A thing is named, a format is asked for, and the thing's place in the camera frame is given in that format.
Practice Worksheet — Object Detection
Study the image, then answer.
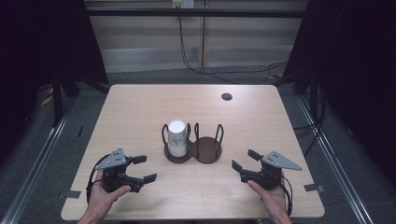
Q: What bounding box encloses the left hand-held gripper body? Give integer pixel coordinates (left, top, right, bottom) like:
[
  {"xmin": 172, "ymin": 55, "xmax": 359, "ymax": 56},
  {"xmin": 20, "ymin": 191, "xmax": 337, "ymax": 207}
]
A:
[{"xmin": 94, "ymin": 147, "xmax": 134, "ymax": 193}]

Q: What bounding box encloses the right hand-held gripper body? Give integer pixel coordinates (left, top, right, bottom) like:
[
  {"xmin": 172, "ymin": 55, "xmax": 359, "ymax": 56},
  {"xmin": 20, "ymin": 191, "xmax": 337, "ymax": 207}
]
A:
[{"xmin": 240, "ymin": 150, "xmax": 303, "ymax": 191}]

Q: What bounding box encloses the brown wooden cup holder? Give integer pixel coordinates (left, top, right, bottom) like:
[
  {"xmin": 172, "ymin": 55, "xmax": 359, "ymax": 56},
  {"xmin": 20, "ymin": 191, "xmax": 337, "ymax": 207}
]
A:
[{"xmin": 161, "ymin": 121, "xmax": 225, "ymax": 165}]

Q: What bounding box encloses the person's right hand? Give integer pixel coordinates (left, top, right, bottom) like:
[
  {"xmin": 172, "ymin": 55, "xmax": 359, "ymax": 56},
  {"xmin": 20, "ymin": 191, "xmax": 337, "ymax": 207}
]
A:
[{"xmin": 247, "ymin": 172, "xmax": 290, "ymax": 219}]

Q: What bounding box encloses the person's left hand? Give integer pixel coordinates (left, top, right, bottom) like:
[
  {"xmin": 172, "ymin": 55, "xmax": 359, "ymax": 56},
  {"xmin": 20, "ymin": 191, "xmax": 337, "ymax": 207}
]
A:
[{"xmin": 87, "ymin": 170, "xmax": 133, "ymax": 217}]

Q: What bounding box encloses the grey tape strip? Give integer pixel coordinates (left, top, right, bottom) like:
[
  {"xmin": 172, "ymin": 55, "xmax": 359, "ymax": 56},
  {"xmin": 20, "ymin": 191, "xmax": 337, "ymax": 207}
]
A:
[
  {"xmin": 57, "ymin": 189, "xmax": 82, "ymax": 201},
  {"xmin": 304, "ymin": 183, "xmax": 325, "ymax": 193}
]

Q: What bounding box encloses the black metal stand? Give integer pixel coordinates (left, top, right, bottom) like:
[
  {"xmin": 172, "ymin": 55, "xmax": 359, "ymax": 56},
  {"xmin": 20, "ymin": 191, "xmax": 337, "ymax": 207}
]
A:
[
  {"xmin": 273, "ymin": 68, "xmax": 321, "ymax": 126},
  {"xmin": 50, "ymin": 69, "xmax": 110, "ymax": 128}
]

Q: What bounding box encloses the yellow floor tape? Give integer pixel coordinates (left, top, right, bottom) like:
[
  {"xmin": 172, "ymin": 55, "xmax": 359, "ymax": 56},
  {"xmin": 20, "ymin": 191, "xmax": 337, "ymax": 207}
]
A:
[{"xmin": 39, "ymin": 88, "xmax": 54, "ymax": 106}]

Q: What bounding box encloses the black curtain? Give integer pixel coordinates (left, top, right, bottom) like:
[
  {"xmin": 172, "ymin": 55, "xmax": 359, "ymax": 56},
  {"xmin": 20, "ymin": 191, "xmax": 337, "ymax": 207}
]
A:
[
  {"xmin": 282, "ymin": 0, "xmax": 396, "ymax": 188},
  {"xmin": 0, "ymin": 0, "xmax": 109, "ymax": 162}
]

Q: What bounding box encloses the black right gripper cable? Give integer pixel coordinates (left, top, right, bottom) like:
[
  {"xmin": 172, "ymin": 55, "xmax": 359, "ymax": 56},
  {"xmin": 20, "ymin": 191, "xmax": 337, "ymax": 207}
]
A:
[{"xmin": 279, "ymin": 175, "xmax": 294, "ymax": 217}]

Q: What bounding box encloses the bundle of black cables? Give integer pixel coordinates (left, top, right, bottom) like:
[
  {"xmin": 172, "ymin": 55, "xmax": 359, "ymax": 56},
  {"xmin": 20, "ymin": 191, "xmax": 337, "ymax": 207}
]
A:
[{"xmin": 292, "ymin": 90, "xmax": 327, "ymax": 158}]

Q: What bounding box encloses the grey metal floor rail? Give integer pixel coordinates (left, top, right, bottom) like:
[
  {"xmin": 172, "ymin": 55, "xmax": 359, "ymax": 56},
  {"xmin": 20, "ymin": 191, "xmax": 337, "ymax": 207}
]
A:
[
  {"xmin": 0, "ymin": 95, "xmax": 78, "ymax": 224},
  {"xmin": 296, "ymin": 95, "xmax": 376, "ymax": 224}
]

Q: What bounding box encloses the long black floor cable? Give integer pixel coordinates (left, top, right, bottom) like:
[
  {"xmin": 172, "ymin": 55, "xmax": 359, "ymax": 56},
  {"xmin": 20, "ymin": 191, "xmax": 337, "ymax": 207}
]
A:
[{"xmin": 177, "ymin": 16, "xmax": 288, "ymax": 86}]

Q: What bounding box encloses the black horizontal frame bar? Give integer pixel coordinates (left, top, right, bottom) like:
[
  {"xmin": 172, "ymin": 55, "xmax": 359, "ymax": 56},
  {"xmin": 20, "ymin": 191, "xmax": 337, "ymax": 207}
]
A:
[{"xmin": 84, "ymin": 7, "xmax": 308, "ymax": 19}]

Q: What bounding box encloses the white wall socket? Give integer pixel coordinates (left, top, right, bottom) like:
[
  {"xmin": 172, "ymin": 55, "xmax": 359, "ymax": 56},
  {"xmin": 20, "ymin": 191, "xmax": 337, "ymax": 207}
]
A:
[{"xmin": 171, "ymin": 0, "xmax": 195, "ymax": 9}]

